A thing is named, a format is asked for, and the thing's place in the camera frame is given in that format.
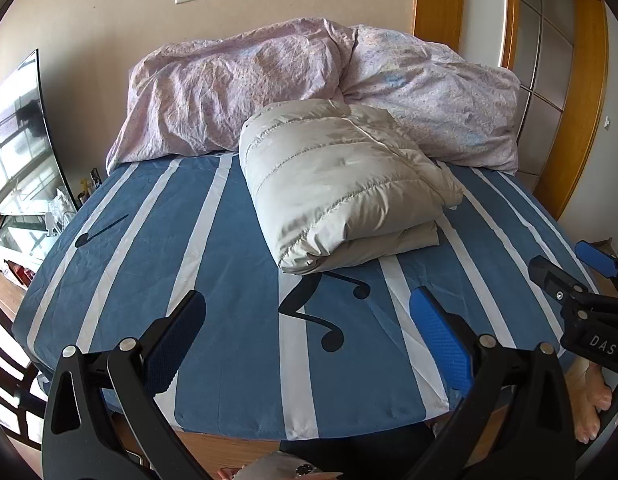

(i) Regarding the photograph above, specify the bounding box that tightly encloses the dark wooden chair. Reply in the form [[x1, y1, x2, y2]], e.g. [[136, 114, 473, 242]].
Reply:
[[0, 330, 52, 443]]

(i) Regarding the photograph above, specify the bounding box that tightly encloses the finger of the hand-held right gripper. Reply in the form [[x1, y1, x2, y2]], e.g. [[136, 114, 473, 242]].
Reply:
[[528, 255, 590, 308], [575, 240, 618, 281]]

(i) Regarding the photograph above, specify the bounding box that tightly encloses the cluster of small bottles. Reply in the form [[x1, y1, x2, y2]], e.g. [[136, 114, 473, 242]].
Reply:
[[76, 167, 106, 208]]

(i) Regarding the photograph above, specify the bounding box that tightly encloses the beige puffer jacket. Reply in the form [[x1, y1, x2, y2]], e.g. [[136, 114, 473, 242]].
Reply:
[[238, 99, 466, 276]]

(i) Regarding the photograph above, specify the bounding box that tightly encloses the flat screen television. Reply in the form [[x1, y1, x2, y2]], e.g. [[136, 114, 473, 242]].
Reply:
[[0, 49, 70, 216]]

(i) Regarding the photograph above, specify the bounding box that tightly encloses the glass television stand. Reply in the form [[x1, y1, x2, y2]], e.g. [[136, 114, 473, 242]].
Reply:
[[0, 200, 80, 281]]

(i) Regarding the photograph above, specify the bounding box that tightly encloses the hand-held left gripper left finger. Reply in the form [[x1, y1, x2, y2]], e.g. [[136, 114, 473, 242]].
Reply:
[[42, 290, 208, 480]]

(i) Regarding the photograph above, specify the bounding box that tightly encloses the person's left forearm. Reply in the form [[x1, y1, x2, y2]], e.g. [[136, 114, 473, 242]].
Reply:
[[239, 450, 345, 480]]

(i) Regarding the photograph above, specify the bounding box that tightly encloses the frosted glass panel door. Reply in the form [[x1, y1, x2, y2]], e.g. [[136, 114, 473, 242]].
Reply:
[[514, 0, 574, 156]]

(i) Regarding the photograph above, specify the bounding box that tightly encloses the person's right hand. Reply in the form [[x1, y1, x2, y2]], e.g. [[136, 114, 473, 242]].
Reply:
[[571, 364, 614, 443]]

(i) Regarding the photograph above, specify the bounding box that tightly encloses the pink floral duvet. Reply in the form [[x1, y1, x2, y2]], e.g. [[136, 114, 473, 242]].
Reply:
[[105, 17, 520, 176]]

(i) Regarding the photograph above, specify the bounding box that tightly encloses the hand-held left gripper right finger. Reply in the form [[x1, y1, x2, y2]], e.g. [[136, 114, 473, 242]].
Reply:
[[409, 286, 577, 480]]

